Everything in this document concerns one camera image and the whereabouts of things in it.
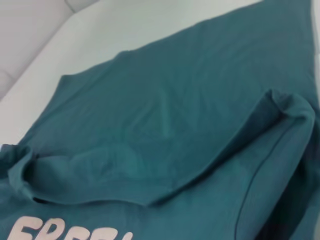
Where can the teal blue t-shirt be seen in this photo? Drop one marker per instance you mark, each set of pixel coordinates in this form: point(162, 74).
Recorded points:
point(162, 125)

